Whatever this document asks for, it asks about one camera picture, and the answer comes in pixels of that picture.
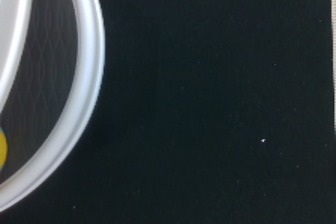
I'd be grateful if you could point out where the yellow blue small can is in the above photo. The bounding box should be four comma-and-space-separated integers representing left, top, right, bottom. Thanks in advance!
0, 128, 8, 172

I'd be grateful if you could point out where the white two-tier lazy Susan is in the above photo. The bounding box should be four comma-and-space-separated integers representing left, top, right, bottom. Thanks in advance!
0, 0, 106, 212

